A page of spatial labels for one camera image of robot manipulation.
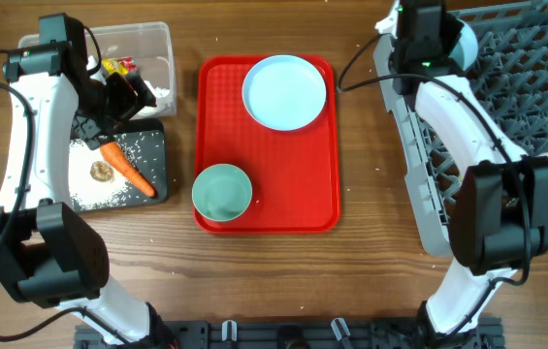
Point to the light blue plate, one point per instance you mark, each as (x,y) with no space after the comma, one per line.
(284,93)

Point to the mint green bowl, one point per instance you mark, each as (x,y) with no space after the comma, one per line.
(222,192)

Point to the orange carrot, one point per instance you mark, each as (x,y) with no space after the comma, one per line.
(115,156)

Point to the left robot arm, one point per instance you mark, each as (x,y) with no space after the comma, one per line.
(49,255)

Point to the black plastic tray bin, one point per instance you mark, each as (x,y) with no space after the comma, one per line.
(152,145)

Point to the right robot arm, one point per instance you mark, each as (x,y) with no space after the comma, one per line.
(500,221)

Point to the grey dishwasher rack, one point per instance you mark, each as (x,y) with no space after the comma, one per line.
(510,80)

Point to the red wrapper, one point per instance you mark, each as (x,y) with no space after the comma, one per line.
(128,63)

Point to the clear plastic waste bin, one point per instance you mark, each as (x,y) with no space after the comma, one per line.
(152,48)

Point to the white tissue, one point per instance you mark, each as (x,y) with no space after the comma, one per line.
(162,106)

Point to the yellow candy wrapper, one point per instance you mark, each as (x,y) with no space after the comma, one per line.
(112,66)

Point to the red serving tray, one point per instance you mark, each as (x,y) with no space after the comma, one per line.
(294,175)

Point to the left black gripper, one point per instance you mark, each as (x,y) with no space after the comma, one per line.
(130,104)

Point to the brown mushroom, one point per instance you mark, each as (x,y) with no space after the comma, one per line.
(101,171)

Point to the light blue bowl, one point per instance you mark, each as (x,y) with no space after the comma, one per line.
(465,51)

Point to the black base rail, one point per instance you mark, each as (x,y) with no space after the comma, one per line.
(394,333)

